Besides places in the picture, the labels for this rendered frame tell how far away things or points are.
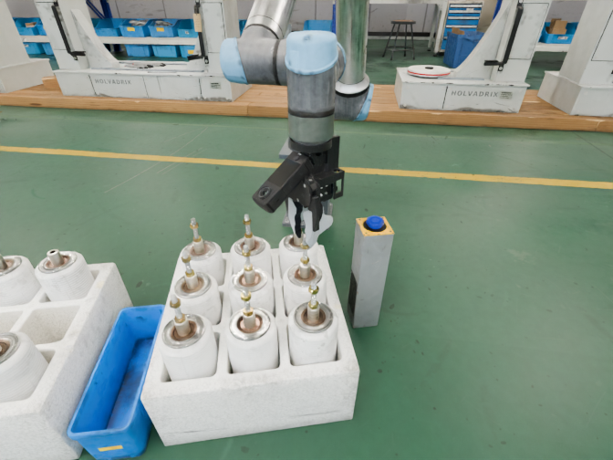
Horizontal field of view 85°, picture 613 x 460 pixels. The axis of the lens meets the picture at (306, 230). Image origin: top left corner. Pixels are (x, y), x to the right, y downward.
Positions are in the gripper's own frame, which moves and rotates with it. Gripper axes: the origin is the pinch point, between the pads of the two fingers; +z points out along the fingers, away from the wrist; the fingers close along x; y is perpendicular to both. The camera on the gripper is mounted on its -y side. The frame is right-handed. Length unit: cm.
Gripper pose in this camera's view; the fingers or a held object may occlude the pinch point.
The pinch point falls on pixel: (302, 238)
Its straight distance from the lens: 67.1
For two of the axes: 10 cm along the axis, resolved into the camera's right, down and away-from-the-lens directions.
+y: 7.8, -3.6, 5.1
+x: -6.2, -4.5, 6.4
